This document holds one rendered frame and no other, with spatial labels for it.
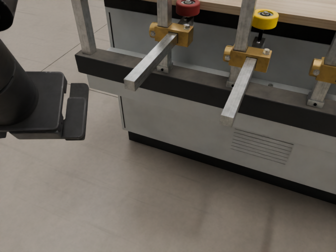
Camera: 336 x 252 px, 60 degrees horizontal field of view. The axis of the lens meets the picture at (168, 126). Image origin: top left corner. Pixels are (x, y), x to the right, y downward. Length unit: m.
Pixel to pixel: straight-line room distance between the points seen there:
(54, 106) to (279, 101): 0.76
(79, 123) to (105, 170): 1.33
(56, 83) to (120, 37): 1.04
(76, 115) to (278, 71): 0.95
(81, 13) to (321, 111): 0.84
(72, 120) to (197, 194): 1.24
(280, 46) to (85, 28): 0.69
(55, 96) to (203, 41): 0.92
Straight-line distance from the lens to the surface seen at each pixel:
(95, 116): 1.98
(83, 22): 1.13
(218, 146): 1.49
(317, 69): 0.91
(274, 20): 0.97
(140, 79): 0.75
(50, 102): 0.32
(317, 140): 1.10
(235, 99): 0.73
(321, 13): 1.08
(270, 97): 0.98
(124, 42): 1.35
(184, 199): 1.50
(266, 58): 0.91
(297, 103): 0.98
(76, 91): 0.35
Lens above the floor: 1.25
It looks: 42 degrees down
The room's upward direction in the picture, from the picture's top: straight up
